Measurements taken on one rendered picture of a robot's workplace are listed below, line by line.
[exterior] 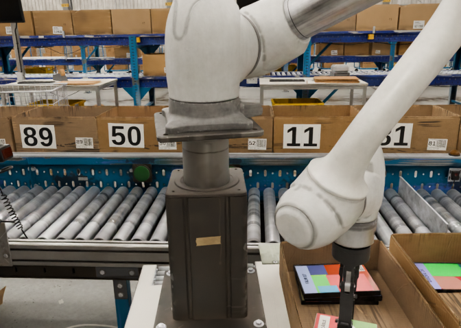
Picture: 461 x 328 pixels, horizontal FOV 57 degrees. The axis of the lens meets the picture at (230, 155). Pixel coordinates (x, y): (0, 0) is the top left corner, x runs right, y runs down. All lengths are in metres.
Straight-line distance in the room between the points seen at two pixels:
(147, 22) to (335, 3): 5.68
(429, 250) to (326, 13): 0.76
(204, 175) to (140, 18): 5.69
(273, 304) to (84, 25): 6.04
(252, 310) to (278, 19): 0.68
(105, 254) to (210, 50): 0.86
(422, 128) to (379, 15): 4.67
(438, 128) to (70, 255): 1.54
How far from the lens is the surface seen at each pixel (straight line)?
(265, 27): 0.97
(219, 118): 0.87
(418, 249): 1.35
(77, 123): 2.01
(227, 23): 0.86
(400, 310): 1.16
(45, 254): 1.56
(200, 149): 0.91
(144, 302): 1.16
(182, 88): 0.87
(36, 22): 7.11
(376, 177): 0.80
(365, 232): 0.85
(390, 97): 0.66
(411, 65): 0.69
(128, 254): 1.45
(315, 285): 1.12
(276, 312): 1.10
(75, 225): 1.63
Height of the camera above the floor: 1.41
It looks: 16 degrees down
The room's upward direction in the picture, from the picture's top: 1 degrees counter-clockwise
